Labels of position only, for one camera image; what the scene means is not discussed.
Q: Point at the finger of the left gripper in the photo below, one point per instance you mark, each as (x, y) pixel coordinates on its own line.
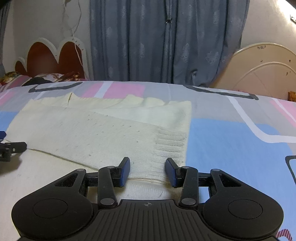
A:
(7, 149)

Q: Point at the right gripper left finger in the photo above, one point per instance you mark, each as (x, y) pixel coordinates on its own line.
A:
(109, 178)

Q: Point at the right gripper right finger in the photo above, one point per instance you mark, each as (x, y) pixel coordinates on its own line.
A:
(186, 178)

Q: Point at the cream knitted sweater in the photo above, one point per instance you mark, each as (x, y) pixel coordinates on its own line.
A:
(69, 132)

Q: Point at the floral pillows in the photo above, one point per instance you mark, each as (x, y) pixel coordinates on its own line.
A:
(16, 79)

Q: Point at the patterned pastel bed sheet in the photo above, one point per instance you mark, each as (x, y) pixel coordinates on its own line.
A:
(242, 144)

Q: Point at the red white scalloped headboard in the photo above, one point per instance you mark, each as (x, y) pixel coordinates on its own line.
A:
(44, 58)

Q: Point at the brown toy by footboard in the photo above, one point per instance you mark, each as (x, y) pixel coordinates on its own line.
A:
(291, 96)

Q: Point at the cream arched footboard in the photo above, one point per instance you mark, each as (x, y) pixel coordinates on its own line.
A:
(266, 69)

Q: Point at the blue-grey curtain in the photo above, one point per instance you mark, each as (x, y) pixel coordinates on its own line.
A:
(176, 42)

